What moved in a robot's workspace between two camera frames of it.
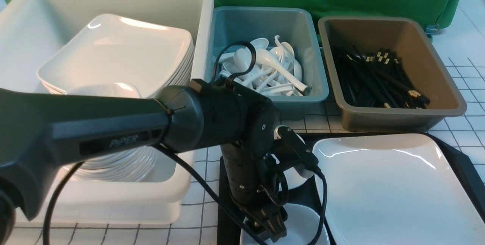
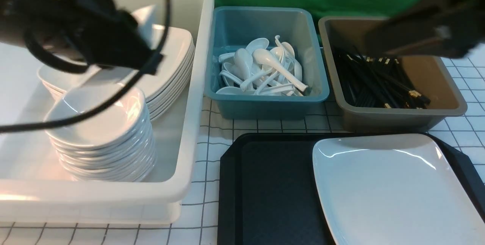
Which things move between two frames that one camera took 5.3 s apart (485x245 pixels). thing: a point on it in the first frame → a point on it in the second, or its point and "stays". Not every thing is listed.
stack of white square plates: [155, 58] stays
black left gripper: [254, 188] → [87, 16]
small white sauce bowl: [303, 224] → [152, 33]
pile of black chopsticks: [375, 79] stays
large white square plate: [394, 189] stays
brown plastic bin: [420, 58] stays
